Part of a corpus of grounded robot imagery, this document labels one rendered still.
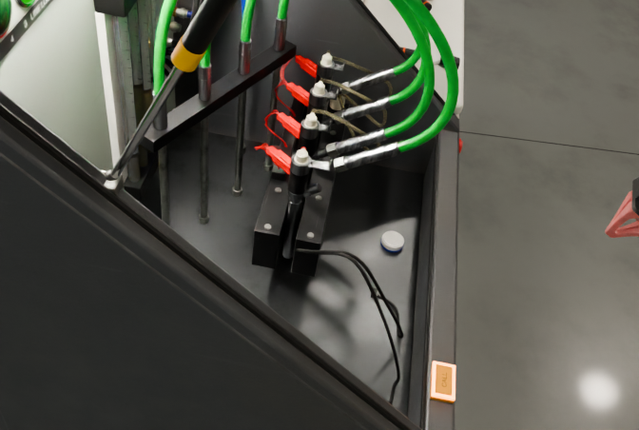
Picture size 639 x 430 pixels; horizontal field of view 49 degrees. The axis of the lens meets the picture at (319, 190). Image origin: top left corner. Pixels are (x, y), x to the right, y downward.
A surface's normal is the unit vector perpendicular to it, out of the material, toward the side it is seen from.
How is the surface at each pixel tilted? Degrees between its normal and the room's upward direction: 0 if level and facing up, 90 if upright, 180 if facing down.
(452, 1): 0
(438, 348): 0
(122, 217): 43
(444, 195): 0
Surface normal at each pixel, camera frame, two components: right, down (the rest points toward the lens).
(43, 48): 0.98, 0.19
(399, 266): 0.12, -0.70
